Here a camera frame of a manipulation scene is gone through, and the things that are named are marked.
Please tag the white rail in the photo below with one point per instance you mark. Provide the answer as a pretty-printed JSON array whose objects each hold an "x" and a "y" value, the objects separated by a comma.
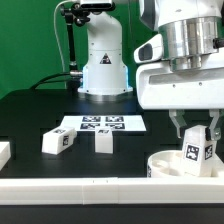
[
  {"x": 218, "y": 169},
  {"x": 83, "y": 191}
]

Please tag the white block at left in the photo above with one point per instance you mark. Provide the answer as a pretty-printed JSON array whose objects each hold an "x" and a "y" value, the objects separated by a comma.
[{"x": 5, "y": 153}]

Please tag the white round stool seat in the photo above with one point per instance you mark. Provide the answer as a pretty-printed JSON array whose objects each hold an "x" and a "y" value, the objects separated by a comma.
[{"x": 167, "y": 164}]

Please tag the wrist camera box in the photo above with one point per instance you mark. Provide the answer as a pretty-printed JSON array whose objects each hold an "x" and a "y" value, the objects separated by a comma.
[{"x": 150, "y": 51}]

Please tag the white front rail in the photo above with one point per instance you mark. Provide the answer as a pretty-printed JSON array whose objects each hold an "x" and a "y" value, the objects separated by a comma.
[{"x": 83, "y": 191}]

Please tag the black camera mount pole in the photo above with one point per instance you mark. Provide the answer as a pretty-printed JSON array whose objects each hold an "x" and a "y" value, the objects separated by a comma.
[{"x": 74, "y": 15}]

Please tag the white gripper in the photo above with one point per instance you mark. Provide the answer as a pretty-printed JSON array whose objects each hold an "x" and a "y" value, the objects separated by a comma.
[{"x": 160, "y": 89}]

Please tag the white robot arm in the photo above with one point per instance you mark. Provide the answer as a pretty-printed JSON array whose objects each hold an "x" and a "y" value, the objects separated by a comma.
[{"x": 181, "y": 67}]

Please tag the white marker sheet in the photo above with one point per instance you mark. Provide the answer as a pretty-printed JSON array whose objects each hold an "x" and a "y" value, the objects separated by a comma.
[{"x": 115, "y": 122}]

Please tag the white right rail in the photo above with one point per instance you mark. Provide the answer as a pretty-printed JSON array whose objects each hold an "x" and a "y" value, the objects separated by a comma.
[{"x": 218, "y": 169}]

